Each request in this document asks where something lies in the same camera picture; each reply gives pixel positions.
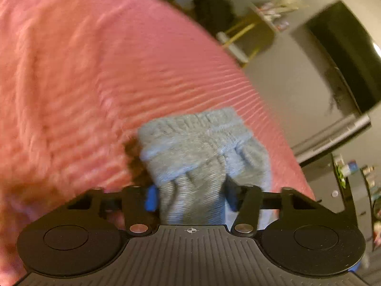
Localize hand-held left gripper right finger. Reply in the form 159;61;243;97
225;176;323;239

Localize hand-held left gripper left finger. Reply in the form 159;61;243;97
67;185;158;235

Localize grey-blue knit pants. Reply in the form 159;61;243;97
137;107;273;225

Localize green leafy decoration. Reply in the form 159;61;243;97
334;155;346;189

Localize tall white standing panel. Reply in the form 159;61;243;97
290;114;372;165

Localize grey low cabinet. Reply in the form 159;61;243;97
330;153;381;246

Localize pink ribbed bedspread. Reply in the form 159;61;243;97
0;0;316;286

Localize yellow-legged side table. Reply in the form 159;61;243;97
217;4;278;66

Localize black bag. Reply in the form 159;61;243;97
191;0;236;36

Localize black wall television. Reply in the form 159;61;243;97
307;1;381;117

